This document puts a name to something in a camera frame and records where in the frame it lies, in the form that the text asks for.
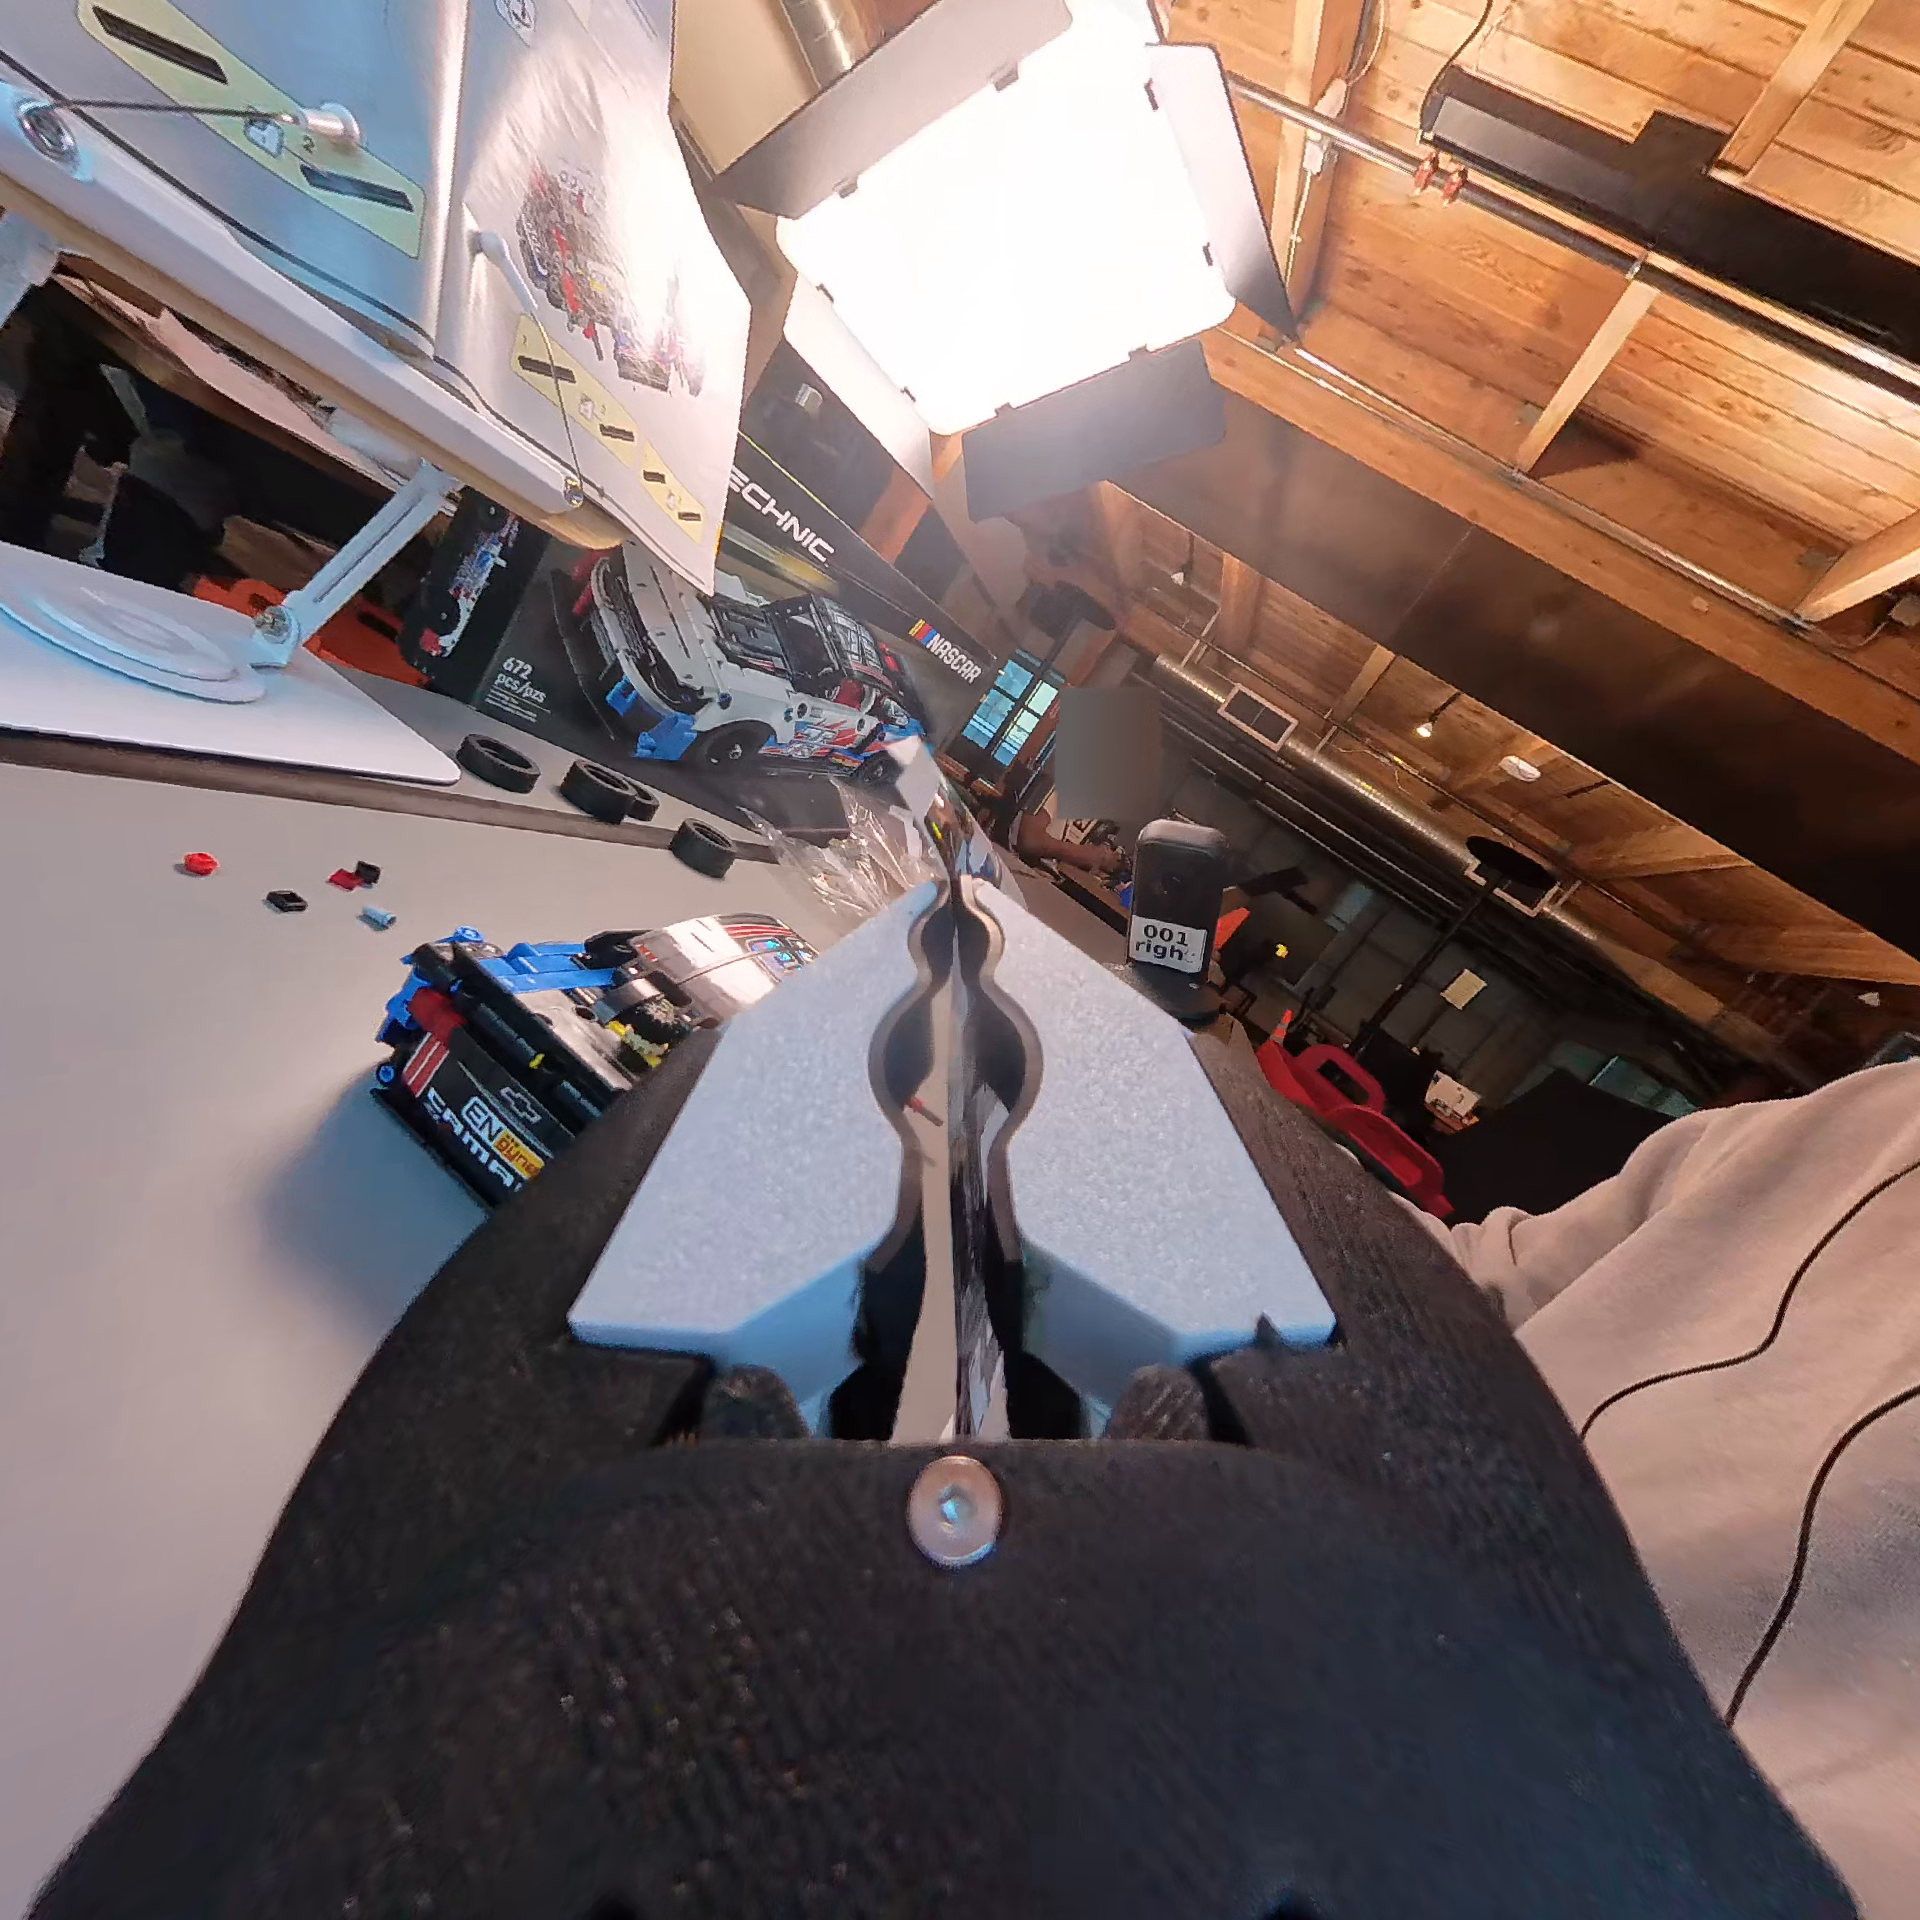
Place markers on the black lego set box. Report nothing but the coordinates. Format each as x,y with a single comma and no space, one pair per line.
494,629

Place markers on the beige sweatshirt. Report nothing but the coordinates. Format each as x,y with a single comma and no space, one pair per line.
1622,1289

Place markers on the red and black lego piece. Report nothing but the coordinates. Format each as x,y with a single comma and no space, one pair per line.
349,877

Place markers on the window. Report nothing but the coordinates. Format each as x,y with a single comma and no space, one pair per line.
1014,713

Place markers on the silver ventilation duct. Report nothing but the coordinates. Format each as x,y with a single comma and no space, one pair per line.
1349,779

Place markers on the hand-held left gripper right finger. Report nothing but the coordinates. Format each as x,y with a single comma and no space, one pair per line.
1155,1184

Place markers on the black ceiling heater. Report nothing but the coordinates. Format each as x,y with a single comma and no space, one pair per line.
1652,182

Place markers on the lego sticker sheet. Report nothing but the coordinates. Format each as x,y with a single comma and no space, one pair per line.
972,1231

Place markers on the studio light panel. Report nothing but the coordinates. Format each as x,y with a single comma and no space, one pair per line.
991,225

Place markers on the clear plastic bags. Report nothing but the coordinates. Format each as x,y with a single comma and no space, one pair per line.
839,869

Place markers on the red white blue lego car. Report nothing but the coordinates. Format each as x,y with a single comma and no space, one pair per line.
511,1080

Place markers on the red plastic object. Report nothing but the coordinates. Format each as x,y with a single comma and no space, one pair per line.
1329,1080
1396,1161

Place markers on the black light stand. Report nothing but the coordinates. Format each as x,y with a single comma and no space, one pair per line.
1508,863

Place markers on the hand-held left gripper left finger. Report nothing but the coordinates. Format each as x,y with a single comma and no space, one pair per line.
750,1184

